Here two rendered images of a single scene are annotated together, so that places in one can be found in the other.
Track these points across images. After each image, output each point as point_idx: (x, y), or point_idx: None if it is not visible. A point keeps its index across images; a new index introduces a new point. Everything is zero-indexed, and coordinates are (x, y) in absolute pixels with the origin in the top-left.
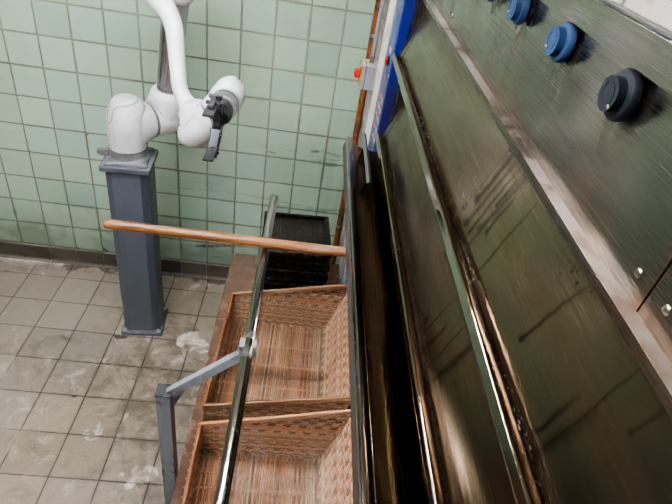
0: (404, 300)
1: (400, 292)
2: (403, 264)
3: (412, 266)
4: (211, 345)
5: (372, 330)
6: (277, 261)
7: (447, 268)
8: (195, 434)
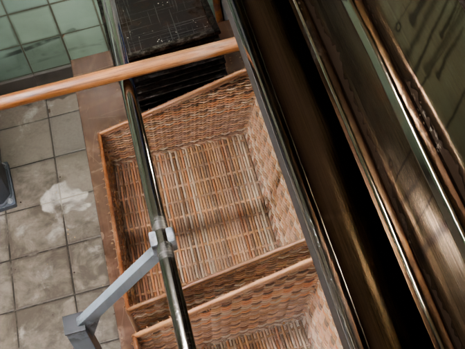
0: (353, 137)
1: (344, 124)
2: (335, 75)
3: (349, 78)
4: (99, 215)
5: (324, 190)
6: None
7: None
8: (131, 344)
